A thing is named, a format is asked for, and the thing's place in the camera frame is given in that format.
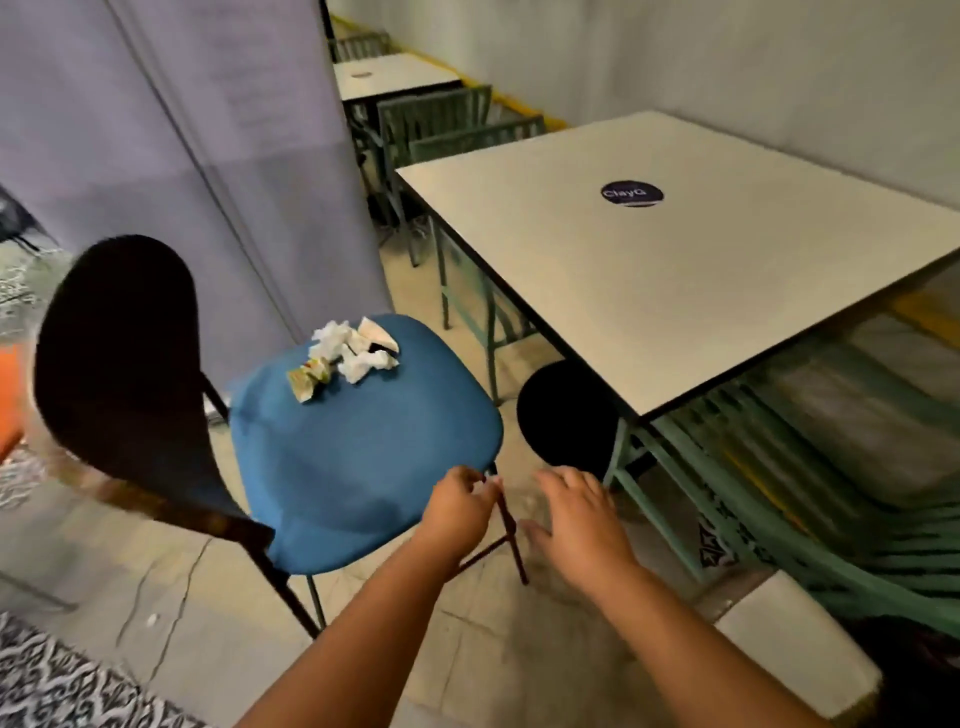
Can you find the person's left hand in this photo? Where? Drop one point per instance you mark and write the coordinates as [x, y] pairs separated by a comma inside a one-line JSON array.
[[454, 517]]

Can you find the person's right hand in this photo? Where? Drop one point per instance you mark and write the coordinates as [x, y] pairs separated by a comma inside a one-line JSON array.
[[585, 532]]

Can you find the person's right thumb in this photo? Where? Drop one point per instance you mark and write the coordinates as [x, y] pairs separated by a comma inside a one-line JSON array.
[[538, 534]]

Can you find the person's left fingers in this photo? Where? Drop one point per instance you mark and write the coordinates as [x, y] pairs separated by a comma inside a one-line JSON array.
[[474, 484]]

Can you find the blue chair with black backrest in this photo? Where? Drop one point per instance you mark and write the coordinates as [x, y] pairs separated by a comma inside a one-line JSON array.
[[360, 450]]

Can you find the person's left forearm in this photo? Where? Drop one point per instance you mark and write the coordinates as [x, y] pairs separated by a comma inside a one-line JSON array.
[[360, 645]]

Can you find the person's right forearm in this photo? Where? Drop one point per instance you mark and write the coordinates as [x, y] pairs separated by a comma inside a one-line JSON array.
[[697, 660]]

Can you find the black round table base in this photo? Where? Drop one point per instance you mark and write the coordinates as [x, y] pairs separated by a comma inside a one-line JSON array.
[[562, 420]]

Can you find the crumpled white tissue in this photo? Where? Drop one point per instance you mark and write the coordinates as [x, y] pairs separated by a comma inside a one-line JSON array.
[[364, 364], [330, 341]]

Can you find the flat white tissue piece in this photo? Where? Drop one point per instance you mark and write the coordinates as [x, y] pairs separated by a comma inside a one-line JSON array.
[[377, 334]]

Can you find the crumpled yellow-green wrapper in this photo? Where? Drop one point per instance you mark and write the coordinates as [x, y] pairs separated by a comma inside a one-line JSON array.
[[306, 379]]

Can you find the white concrete block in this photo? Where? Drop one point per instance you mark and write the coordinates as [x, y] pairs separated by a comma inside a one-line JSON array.
[[795, 637]]

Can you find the green metal slatted chair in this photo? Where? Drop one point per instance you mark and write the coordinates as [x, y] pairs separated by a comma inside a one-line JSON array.
[[431, 112], [360, 45], [480, 139], [810, 480]]

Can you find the large white square table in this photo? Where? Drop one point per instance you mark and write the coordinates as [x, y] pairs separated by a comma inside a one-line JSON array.
[[675, 285]]

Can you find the round dark table sticker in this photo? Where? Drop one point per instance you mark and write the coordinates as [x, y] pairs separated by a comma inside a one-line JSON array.
[[631, 193]]

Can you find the small white square table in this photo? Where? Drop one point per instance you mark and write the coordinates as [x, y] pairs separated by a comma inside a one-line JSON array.
[[390, 75]]

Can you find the grey fabric curtain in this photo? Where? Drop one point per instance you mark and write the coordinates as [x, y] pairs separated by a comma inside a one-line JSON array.
[[187, 165]]

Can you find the black and white patterned rug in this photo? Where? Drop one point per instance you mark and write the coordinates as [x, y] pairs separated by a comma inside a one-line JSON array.
[[67, 686]]

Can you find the orange object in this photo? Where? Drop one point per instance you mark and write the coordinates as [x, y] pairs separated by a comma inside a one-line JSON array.
[[9, 405]]

